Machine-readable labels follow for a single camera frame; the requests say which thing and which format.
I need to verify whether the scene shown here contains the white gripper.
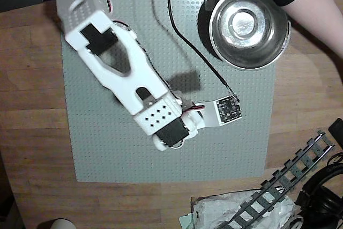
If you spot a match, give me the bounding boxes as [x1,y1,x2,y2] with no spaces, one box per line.
[152,110,206,151]

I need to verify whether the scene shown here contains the bare person forearm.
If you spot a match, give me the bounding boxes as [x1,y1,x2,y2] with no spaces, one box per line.
[282,0,343,61]

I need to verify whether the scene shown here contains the grey studded lego baseplate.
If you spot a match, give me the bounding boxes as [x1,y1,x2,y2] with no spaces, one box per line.
[61,0,277,183]

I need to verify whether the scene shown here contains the crumpled clear plastic bag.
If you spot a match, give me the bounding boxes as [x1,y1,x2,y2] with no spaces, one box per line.
[190,190,298,229]

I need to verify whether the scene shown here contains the pale green sheet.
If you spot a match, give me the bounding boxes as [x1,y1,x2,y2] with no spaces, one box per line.
[178,212,195,229]

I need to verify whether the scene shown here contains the shiny metal bowl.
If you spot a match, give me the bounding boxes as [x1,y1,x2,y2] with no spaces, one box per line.
[207,0,292,72]

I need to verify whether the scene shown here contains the dark grey toy train track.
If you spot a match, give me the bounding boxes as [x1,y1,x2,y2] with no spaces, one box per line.
[214,130,335,229]

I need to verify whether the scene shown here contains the white round object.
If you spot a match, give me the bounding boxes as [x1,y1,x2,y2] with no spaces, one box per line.
[286,214,305,229]

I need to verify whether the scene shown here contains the small black object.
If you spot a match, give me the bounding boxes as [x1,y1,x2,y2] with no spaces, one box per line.
[328,117,343,140]

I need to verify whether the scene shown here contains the black headphones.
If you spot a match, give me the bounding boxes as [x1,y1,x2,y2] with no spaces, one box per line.
[294,152,343,229]

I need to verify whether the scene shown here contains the white paper cup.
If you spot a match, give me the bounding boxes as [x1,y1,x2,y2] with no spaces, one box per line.
[37,218,76,229]

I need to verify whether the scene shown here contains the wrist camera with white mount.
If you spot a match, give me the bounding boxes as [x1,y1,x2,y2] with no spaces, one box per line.
[199,96,243,128]

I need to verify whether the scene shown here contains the black camera cable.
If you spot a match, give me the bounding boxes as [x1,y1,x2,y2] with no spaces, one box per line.
[160,0,241,104]

